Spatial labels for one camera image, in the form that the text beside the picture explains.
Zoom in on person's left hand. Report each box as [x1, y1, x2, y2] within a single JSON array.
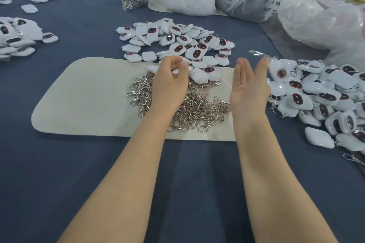
[[151, 56, 189, 117]]

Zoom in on person's right hand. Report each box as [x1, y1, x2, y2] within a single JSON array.
[[230, 56, 271, 126]]

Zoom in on pile of metal clasps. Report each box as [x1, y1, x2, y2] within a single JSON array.
[[127, 71, 231, 133]]

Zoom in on white fob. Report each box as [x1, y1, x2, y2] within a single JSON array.
[[249, 50, 297, 82]]

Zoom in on pile of finished fobs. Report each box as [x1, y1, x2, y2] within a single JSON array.
[[267, 57, 365, 164]]

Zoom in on person's left forearm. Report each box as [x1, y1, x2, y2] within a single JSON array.
[[58, 112, 178, 243]]

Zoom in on person's right forearm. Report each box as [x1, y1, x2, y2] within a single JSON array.
[[234, 117, 338, 243]]

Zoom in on cream felt work mat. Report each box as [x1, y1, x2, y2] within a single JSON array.
[[31, 57, 236, 142]]

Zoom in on crumpled clear plastic bag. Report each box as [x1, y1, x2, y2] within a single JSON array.
[[278, 0, 365, 70]]

